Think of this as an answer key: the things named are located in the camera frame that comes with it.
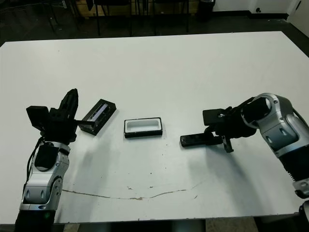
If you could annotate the black round door stop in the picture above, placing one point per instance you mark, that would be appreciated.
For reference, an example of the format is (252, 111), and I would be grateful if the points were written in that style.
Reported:
(258, 10)

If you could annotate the black trash bin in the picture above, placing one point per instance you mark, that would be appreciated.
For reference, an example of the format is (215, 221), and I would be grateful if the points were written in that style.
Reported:
(205, 9)

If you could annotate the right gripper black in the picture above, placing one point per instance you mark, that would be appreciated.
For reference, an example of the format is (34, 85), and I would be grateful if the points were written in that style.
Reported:
(236, 128)

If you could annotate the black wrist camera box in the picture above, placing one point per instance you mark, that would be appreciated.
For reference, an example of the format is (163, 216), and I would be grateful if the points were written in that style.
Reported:
(214, 117)
(36, 117)

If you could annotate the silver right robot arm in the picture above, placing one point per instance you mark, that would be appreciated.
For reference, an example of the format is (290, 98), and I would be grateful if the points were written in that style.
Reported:
(277, 120)

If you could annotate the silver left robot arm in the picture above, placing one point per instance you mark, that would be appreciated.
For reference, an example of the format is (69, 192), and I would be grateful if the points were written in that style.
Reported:
(41, 188)

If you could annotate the black slim camera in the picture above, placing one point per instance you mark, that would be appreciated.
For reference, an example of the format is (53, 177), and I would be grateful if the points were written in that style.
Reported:
(193, 140)

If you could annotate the black glossy box lid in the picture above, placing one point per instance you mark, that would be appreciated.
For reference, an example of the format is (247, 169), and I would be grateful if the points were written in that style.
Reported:
(101, 116)

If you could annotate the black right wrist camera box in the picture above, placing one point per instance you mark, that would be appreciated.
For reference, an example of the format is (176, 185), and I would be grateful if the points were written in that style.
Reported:
(214, 117)

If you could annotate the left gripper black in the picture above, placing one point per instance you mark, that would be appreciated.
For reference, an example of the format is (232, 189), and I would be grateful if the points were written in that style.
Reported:
(60, 128)

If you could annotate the white door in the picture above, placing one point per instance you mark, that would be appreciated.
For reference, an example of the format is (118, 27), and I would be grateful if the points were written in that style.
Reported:
(297, 12)

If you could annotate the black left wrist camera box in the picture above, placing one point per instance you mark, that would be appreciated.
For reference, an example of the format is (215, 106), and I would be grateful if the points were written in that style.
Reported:
(36, 117)

